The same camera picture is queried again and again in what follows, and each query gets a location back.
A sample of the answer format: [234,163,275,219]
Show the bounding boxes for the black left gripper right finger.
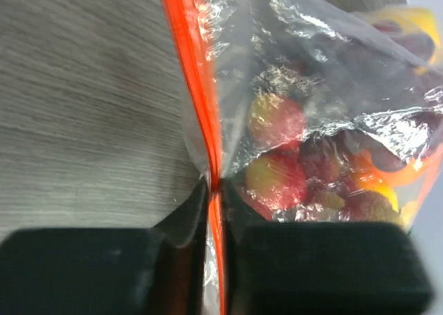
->
[220,180,433,314]

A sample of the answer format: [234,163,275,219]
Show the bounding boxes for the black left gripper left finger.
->
[1,181,209,314]

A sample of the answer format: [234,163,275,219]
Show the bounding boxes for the clear zip bag orange seal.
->
[162,0,442,314]

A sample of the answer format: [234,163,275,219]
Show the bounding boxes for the red yellow fake apple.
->
[244,153,307,210]
[248,93,307,151]

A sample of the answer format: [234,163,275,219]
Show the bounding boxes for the yellow fake fruit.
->
[370,6,442,65]

